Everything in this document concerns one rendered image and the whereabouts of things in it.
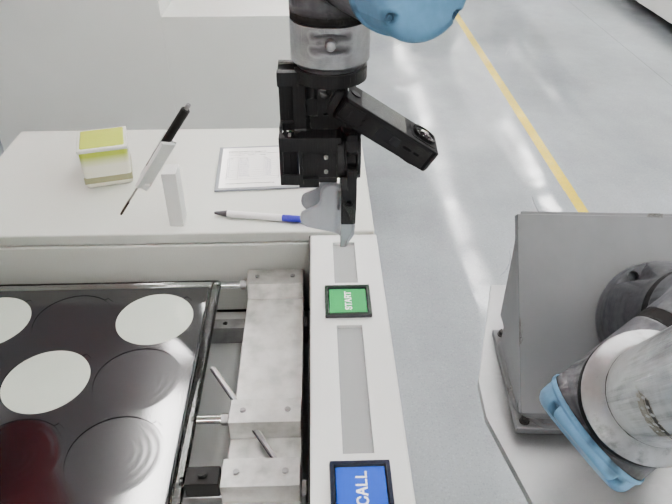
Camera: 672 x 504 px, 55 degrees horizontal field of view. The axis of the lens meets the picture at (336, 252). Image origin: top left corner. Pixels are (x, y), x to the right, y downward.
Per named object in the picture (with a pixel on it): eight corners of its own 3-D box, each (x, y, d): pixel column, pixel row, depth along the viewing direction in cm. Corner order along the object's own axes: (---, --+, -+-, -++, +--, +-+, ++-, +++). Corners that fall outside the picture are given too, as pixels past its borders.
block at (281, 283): (247, 299, 92) (245, 283, 90) (249, 284, 94) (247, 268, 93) (303, 298, 92) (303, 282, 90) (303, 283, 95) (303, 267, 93)
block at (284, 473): (222, 503, 66) (219, 486, 64) (225, 474, 68) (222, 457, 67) (300, 501, 66) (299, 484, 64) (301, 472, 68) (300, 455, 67)
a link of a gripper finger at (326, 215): (301, 244, 74) (299, 174, 68) (353, 244, 74) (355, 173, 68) (301, 261, 71) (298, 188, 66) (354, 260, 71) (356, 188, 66)
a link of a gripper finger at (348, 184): (338, 208, 71) (338, 136, 66) (354, 208, 71) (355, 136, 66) (338, 231, 67) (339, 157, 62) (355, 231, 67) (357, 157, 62)
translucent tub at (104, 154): (85, 190, 100) (75, 151, 96) (86, 168, 106) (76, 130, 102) (135, 183, 102) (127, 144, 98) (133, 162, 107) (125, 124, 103)
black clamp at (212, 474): (186, 497, 66) (182, 482, 64) (189, 479, 68) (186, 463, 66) (220, 496, 66) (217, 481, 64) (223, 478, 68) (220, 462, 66)
